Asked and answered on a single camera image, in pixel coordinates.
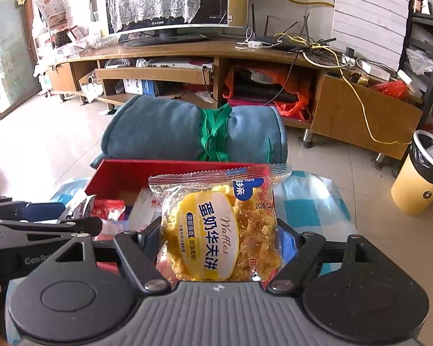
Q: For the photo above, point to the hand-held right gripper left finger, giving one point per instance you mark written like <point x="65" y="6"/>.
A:
<point x="149" y="239"/>

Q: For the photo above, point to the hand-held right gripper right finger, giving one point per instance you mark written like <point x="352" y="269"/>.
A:
<point x="288" y="241"/>

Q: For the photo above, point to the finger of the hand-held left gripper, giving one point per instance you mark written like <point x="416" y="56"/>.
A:
<point x="75" y="225"/>
<point x="43" y="211"/>

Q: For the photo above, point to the red gummy candy packet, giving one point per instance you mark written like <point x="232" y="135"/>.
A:
<point x="110" y="209"/>

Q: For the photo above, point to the yellow waffle packet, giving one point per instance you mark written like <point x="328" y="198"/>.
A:
<point x="209" y="238"/>

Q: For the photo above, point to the red cardboard box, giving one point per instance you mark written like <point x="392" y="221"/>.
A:
<point x="130" y="173"/>

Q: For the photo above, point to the blue checkered tablecloth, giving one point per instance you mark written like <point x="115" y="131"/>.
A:
<point x="310" y="194"/>

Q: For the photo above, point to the rolled blue blanket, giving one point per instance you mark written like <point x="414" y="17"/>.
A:
<point x="155" y="129"/>

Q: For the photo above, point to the green ribbon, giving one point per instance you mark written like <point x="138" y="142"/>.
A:
<point x="213" y="129"/>

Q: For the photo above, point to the white paper bag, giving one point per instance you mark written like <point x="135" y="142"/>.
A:
<point x="91" y="90"/>

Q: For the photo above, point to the yellow trash bin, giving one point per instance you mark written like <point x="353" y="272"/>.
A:
<point x="411" y="187"/>

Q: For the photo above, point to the orange plastic bag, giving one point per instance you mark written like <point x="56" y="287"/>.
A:
<point x="292" y="106"/>

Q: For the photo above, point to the white printed box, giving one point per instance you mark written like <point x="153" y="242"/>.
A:
<point x="131" y="87"/>

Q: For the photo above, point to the blue box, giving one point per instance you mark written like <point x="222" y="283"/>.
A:
<point x="151" y="87"/>

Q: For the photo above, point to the glass door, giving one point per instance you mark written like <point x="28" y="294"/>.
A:
<point x="10" y="54"/>

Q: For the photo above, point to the wicker basket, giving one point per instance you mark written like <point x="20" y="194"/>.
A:
<point x="61" y="38"/>

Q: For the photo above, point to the silver media player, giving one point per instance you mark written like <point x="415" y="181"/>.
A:
<point x="173" y="65"/>

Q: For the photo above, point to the red plastic bag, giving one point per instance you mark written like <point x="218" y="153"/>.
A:
<point x="395" y="88"/>

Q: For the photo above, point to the wooden television stand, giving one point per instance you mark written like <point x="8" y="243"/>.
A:
<point x="158" y="52"/>

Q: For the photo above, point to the white power strip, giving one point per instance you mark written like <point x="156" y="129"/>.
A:
<point x="371" y="66"/>

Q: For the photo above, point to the black router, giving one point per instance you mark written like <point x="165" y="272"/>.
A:
<point x="274" y="41"/>

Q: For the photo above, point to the small white device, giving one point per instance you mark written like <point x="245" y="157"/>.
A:
<point x="254" y="43"/>

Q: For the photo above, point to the printed cardboard carton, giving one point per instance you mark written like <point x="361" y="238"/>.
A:
<point x="50" y="9"/>

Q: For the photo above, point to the black shelf rack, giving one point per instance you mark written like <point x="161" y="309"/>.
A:
<point x="415" y="18"/>

